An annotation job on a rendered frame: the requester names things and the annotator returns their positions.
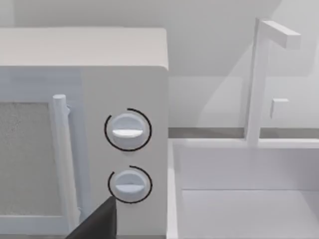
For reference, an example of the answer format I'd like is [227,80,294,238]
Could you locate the white sink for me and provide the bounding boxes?
[166,138,319,239]

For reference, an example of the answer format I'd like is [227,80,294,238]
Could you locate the large white microwave knob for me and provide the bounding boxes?
[109,113,147,147]

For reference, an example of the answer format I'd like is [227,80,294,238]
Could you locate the tall white tap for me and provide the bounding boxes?
[245,17,302,146]

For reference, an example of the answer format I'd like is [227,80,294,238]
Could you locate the small white microwave knob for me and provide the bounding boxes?
[112,170,148,199]

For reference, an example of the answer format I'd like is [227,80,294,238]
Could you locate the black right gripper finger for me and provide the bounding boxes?
[65,196,117,239]

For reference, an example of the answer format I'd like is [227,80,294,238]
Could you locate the pale microwave oven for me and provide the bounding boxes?
[0,27,169,239]

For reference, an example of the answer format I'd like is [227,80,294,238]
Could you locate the pale microwave door handle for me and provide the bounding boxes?
[52,94,82,236]

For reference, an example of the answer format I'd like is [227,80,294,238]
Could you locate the pale microwave door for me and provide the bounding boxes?
[0,70,93,236]

